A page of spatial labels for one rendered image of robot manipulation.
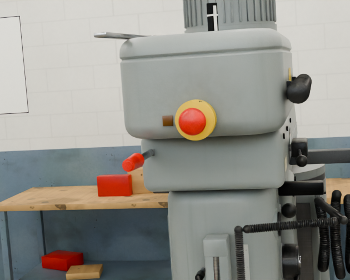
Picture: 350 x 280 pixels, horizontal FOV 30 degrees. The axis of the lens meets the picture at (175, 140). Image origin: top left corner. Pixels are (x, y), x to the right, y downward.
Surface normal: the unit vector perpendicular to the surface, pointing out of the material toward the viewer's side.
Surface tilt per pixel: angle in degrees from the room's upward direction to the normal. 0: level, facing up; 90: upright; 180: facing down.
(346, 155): 90
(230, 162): 90
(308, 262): 90
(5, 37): 90
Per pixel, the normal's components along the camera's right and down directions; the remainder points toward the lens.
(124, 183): -0.25, 0.12
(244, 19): 0.23, 0.09
